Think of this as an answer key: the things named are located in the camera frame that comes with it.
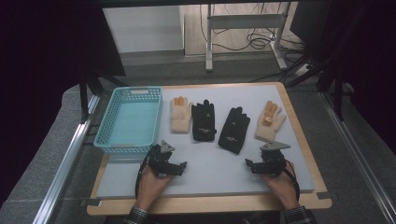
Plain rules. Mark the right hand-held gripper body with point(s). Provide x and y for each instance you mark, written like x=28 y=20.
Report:
x=273 y=161

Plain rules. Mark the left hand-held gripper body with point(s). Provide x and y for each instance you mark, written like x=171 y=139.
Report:
x=160 y=161

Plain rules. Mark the black glove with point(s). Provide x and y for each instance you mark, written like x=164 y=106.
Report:
x=203 y=119
x=234 y=127

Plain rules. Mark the cream knitted glove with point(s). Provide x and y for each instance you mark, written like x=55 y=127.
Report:
x=267 y=129
x=180 y=119

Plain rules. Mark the teal plastic basket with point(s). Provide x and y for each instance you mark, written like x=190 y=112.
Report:
x=134 y=123

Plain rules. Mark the person's left hand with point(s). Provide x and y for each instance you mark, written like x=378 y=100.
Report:
x=151 y=189

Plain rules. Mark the person's right hand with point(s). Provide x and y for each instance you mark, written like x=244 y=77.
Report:
x=283 y=189

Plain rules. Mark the white power strip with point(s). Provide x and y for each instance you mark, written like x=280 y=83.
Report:
x=302 y=70

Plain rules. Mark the black metal stand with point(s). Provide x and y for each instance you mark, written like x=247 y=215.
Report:
x=337 y=90
x=84 y=96

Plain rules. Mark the white cabinet panel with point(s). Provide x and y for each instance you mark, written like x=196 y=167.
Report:
x=143 y=29

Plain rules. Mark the dark curtain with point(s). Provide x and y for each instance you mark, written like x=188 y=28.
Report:
x=373 y=62
x=40 y=62

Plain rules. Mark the grey corner bracket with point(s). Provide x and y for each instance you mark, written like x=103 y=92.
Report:
x=324 y=195
x=91 y=202

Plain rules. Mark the aluminium rail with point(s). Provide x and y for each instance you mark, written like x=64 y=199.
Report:
x=67 y=158
x=358 y=155

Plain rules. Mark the white metal desk frame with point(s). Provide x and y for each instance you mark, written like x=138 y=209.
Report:
x=244 y=21

